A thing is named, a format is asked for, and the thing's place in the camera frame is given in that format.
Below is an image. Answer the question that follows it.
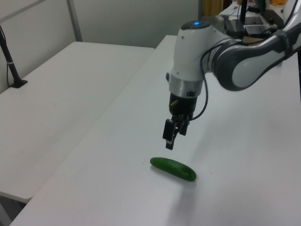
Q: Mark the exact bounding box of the black upright pole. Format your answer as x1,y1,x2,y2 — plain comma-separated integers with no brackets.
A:
239,0,248,24

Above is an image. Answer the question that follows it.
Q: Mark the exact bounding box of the grey partition frame post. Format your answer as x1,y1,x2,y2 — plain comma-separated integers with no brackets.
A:
65,0,83,42

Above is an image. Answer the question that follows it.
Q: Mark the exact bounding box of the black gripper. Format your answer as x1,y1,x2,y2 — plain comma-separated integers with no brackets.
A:
162,93,198,151

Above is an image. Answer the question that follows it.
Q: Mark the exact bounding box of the white rectangular tray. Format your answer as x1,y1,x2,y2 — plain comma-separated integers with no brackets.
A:
244,23,271,34

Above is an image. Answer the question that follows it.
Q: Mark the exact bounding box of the black slanted camera stand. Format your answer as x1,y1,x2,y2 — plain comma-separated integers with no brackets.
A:
0,24,28,89

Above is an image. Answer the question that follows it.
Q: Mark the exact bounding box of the white side table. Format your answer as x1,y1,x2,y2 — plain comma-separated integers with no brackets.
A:
0,41,156,204

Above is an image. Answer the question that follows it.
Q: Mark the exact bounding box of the green cucumber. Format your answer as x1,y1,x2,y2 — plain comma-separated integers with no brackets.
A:
150,157,197,182

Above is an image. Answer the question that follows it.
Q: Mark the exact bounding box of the black flat device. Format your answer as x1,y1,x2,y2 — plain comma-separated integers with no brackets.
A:
224,19,246,36

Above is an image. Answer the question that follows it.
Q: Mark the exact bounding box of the dark gripper cable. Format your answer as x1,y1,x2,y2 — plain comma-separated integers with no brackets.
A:
188,39,243,121

